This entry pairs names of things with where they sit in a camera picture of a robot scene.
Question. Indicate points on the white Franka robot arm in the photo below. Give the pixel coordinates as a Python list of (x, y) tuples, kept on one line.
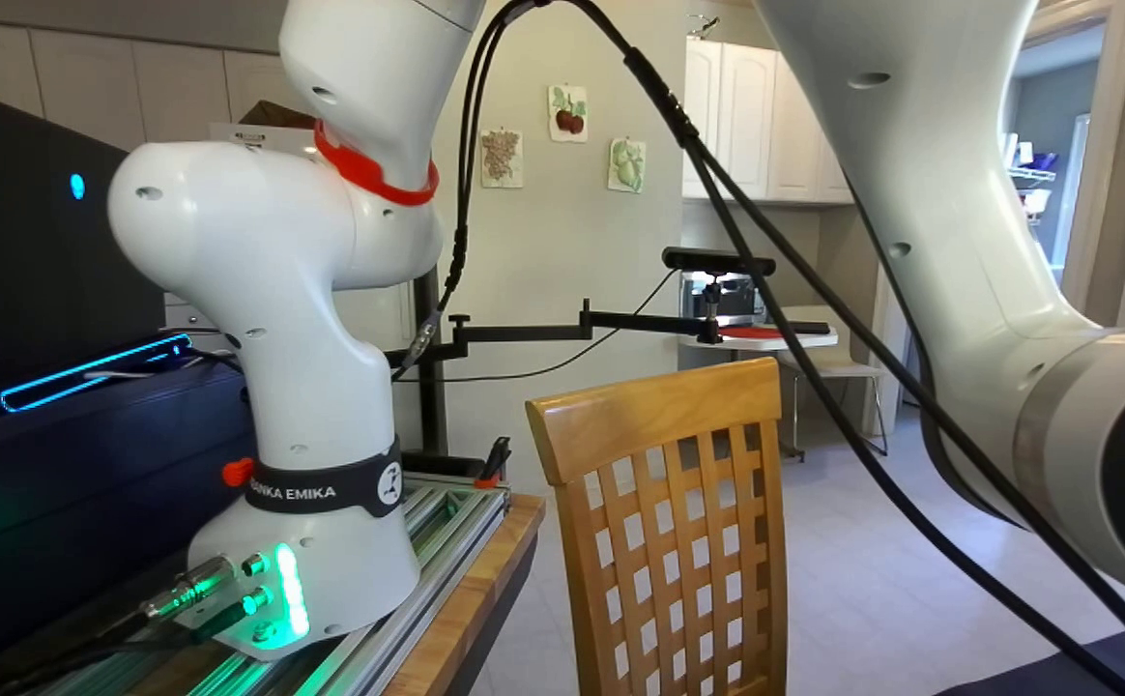
[(290, 257)]

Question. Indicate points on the light wooden lattice chair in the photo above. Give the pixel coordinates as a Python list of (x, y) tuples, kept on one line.
[(652, 413)]

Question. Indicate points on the black red clamp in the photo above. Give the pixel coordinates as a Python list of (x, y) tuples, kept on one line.
[(496, 466)]

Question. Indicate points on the black countertop appliance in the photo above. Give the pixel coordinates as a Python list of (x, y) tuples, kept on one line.
[(722, 300)]

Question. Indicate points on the white side table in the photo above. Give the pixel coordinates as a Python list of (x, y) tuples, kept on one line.
[(833, 371)]

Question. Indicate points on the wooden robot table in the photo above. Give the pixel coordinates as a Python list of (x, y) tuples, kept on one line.
[(470, 606)]

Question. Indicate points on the white kitchen cabinets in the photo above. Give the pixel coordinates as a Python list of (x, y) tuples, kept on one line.
[(754, 119)]

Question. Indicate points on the orange knob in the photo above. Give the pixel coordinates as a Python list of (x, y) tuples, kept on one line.
[(236, 475)]

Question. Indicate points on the dark blue case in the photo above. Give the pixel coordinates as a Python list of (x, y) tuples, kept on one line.
[(72, 515)]

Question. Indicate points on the black computer tower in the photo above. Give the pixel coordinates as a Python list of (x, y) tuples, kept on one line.
[(19, 257)]

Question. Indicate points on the blue floor rug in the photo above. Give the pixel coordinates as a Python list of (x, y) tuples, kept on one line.
[(1077, 664)]

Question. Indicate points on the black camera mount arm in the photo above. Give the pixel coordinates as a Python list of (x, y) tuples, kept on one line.
[(522, 331)]

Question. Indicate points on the black stereo camera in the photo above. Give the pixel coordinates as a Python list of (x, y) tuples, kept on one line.
[(715, 262)]

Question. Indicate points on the green fruit wall picture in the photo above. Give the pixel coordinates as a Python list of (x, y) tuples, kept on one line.
[(629, 166)]

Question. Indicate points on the brown fruit wall picture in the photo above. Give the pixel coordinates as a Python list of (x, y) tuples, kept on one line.
[(499, 158)]

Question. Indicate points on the aluminium mounting rail plate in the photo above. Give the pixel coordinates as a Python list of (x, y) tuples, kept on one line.
[(438, 543)]

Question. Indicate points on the red fruit wall picture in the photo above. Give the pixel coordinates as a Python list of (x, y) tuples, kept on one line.
[(568, 113)]

